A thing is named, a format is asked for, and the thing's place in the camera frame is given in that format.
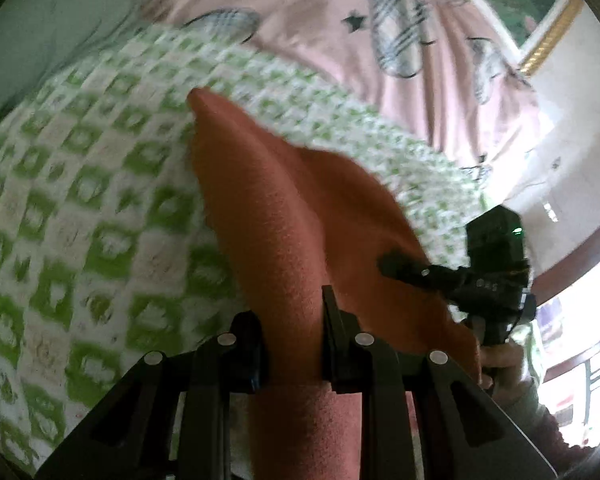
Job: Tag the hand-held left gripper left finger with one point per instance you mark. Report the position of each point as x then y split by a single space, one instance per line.
240 345

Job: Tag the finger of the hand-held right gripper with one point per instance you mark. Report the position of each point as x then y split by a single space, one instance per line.
415 271

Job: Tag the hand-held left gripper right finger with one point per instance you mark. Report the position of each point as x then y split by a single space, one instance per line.
337 340

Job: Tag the rust orange knit sweater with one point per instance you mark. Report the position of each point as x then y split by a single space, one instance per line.
280 235

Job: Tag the person's right hand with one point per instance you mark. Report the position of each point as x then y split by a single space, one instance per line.
502 365

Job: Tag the dark red pants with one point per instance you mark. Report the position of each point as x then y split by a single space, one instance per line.
555 447

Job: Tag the green white checkered bed sheet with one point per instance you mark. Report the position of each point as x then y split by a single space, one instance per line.
80 185

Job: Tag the pink heart print quilt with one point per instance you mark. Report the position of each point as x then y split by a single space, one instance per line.
305 20

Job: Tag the grey green pillow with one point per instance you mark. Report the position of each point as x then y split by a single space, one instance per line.
40 35

